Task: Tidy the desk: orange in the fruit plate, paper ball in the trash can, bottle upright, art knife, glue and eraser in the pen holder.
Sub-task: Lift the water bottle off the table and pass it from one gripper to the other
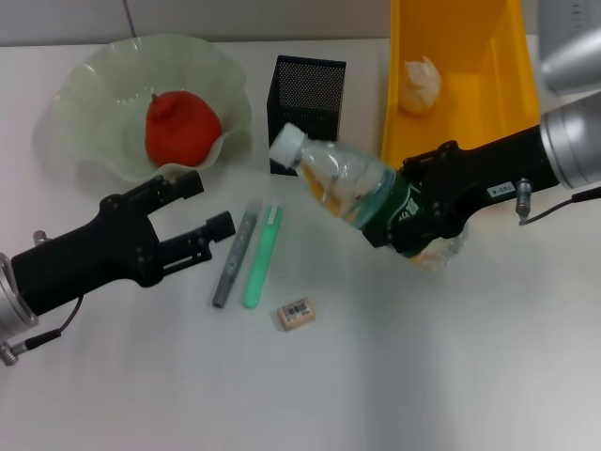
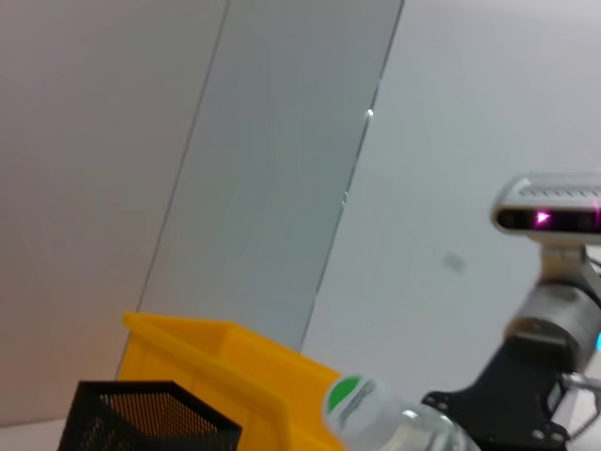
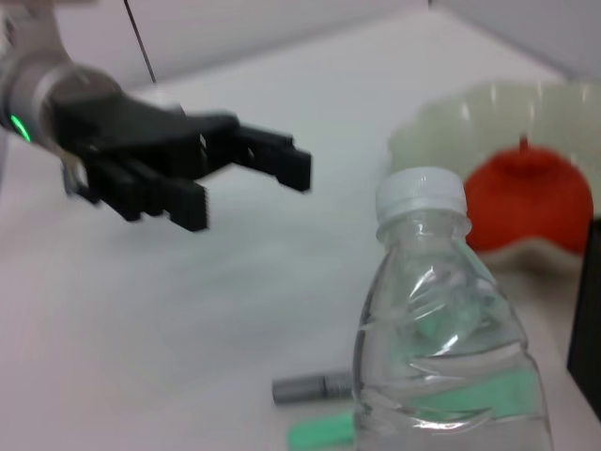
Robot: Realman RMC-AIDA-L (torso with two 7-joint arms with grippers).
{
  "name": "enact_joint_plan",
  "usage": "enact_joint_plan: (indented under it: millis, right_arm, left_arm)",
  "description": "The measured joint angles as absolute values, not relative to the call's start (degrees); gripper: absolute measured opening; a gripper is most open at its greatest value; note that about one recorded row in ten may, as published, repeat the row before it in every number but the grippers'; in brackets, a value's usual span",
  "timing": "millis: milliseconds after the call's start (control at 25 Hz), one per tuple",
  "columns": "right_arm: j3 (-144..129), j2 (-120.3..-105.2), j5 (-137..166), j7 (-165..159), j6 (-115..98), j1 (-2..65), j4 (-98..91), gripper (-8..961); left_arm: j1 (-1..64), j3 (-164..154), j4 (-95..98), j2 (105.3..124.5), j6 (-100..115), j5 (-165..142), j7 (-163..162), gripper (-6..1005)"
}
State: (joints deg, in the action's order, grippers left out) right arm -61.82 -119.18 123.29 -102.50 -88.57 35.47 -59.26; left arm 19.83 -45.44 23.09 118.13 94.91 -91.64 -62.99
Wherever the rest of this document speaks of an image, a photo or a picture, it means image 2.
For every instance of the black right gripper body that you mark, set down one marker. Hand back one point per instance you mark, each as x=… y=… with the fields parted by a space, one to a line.
x=526 y=380

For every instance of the black mesh pen holder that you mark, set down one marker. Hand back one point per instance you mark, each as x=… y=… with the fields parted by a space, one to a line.
x=117 y=427

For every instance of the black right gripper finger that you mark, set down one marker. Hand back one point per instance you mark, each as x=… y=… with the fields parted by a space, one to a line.
x=451 y=403
x=526 y=432

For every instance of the yellow plastic bin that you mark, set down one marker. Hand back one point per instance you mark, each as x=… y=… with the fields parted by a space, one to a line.
x=263 y=376

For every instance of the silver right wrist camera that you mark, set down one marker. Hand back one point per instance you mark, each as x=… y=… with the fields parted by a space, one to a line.
x=549 y=206

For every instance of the clear green-label water bottle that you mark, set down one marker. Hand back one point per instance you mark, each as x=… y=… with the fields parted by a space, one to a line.
x=357 y=404

